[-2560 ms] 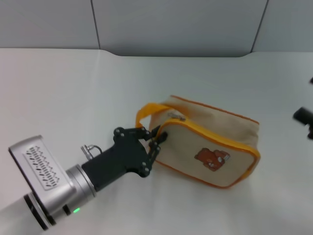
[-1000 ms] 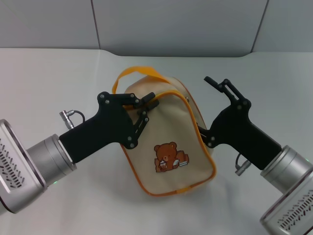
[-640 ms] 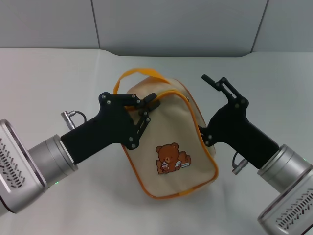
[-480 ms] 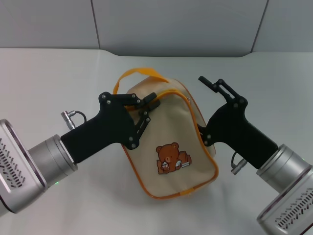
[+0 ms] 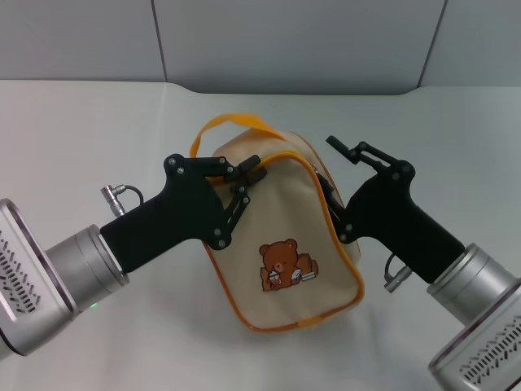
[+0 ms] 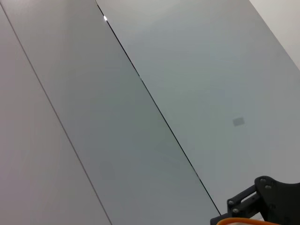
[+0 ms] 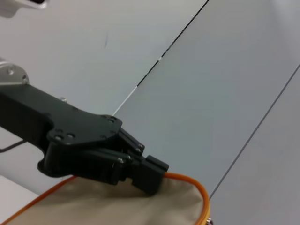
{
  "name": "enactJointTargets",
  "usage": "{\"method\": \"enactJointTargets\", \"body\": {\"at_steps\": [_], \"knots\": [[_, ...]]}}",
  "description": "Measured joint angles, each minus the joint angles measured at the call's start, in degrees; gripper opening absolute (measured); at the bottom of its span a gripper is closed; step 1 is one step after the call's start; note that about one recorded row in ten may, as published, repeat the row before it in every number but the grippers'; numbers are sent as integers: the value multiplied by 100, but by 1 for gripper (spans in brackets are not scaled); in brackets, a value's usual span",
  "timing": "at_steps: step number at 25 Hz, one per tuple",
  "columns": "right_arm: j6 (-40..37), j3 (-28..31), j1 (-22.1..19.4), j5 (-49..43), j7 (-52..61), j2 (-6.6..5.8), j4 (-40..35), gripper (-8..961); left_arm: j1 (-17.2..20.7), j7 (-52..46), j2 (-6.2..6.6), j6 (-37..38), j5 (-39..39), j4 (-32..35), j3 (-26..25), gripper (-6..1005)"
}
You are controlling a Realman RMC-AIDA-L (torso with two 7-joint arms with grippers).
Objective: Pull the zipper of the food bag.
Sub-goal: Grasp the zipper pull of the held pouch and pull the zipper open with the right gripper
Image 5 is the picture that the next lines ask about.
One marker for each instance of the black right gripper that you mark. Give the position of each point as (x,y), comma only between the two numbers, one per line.
(390,216)

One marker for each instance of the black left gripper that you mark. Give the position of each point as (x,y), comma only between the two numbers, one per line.
(179,212)

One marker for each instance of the beige food bag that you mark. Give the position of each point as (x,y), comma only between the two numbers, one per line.
(285,212)

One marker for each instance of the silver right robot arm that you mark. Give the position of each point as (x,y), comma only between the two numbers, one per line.
(484,322)

